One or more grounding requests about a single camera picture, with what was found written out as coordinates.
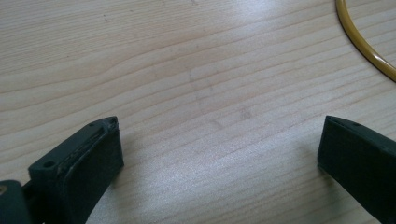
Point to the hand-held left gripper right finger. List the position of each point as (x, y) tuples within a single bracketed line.
[(358, 155)]

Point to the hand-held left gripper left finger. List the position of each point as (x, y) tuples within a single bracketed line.
[(77, 168)]

